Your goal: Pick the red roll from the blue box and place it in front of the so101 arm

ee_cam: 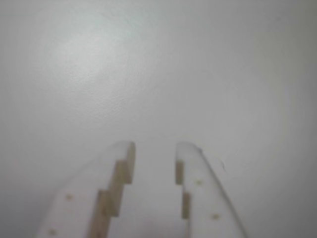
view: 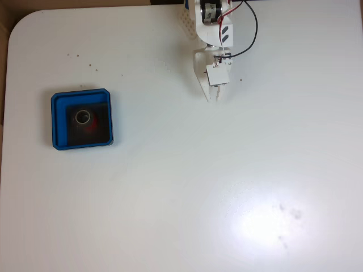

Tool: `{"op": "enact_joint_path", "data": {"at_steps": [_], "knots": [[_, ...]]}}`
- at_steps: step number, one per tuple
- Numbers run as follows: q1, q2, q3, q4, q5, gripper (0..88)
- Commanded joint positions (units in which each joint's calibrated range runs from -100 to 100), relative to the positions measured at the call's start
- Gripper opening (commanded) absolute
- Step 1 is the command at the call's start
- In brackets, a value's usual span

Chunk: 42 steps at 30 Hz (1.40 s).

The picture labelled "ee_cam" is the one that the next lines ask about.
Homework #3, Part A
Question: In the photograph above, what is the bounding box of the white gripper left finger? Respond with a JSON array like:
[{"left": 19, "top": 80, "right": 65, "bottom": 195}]
[{"left": 36, "top": 140, "right": 136, "bottom": 238}]

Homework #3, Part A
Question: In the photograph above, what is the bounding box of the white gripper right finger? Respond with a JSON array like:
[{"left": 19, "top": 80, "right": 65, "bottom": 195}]
[{"left": 175, "top": 141, "right": 248, "bottom": 238}]

